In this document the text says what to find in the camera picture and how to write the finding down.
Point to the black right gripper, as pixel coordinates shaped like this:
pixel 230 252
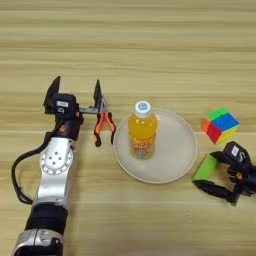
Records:
pixel 245 178

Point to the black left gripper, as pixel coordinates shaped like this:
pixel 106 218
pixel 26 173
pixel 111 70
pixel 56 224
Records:
pixel 68 128

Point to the green rectangular block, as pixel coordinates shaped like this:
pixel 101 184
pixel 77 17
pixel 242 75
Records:
pixel 204 168

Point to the multicoloured puzzle cube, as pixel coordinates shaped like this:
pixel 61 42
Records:
pixel 220 126

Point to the orange juice bottle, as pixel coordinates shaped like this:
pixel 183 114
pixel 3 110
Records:
pixel 142 133

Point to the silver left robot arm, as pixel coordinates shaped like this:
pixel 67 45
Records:
pixel 55 173

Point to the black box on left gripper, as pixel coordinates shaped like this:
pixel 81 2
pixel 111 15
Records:
pixel 65 104

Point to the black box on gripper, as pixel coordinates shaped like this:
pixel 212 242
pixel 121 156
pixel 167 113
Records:
pixel 65 104
pixel 236 151

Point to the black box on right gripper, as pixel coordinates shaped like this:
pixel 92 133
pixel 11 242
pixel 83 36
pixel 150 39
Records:
pixel 236 151

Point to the orange and black pliers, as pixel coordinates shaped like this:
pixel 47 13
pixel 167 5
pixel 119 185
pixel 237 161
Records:
pixel 97 131

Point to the beige round plate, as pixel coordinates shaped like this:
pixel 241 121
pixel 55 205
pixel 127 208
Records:
pixel 175 150

